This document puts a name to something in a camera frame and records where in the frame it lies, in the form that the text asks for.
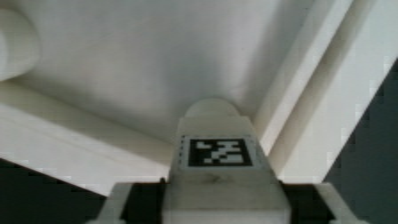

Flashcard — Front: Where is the white leg with tag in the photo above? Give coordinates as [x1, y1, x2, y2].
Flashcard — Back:
[162, 99, 291, 224]

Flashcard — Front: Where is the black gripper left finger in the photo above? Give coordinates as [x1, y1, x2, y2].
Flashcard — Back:
[87, 178, 170, 224]

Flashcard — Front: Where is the white U-shaped fence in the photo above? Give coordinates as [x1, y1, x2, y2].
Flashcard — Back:
[0, 0, 398, 193]

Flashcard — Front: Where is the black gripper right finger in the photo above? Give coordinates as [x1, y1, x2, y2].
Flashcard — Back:
[277, 179, 371, 224]

